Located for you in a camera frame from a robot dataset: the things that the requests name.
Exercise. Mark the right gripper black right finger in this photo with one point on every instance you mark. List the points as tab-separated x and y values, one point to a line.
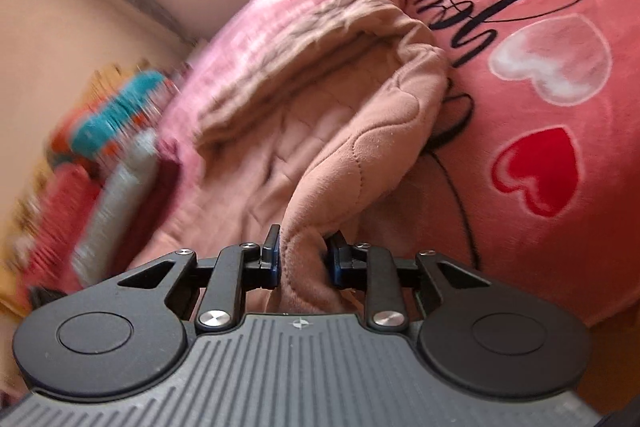
395	290

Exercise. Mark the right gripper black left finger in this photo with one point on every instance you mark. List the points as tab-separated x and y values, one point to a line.
181	291

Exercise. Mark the pink quilted garment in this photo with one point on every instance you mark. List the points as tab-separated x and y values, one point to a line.
328	122

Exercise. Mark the light grey puffer jacket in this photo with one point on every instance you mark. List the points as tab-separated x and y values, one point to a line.
120	199

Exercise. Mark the pink heart-print bed blanket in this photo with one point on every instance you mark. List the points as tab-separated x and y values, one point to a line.
531	172

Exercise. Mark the folded pink blanket stack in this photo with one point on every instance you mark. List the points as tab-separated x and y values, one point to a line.
66	208

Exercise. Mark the teal cartoon-print quilt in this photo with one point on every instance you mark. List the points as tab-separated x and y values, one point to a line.
96	134

